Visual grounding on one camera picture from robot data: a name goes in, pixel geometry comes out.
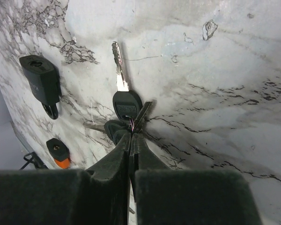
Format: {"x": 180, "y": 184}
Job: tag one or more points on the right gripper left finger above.
{"x": 96, "y": 196}

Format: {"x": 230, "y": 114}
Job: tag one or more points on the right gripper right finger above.
{"x": 188, "y": 197}

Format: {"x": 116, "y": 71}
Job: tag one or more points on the orange black padlock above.
{"x": 60, "y": 152}

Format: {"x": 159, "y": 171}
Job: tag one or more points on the black head key bunch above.
{"x": 127, "y": 104}

